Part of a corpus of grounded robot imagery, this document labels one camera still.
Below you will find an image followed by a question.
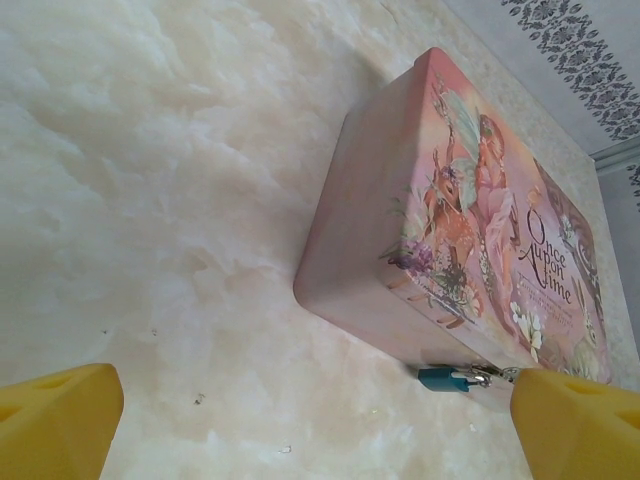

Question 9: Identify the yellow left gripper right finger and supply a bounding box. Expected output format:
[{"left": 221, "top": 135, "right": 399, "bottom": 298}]
[{"left": 510, "top": 368, "right": 640, "bottom": 480}]

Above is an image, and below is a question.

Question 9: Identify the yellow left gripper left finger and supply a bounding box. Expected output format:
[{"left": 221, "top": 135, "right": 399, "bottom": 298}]
[{"left": 0, "top": 363, "right": 126, "bottom": 480}]

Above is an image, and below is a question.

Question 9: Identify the teal padlock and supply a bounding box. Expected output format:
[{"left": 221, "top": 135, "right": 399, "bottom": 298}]
[{"left": 417, "top": 366, "right": 474, "bottom": 395}]

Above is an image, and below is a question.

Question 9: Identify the aluminium frame post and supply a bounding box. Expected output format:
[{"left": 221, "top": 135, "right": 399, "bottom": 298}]
[{"left": 592, "top": 144, "right": 640, "bottom": 174}]

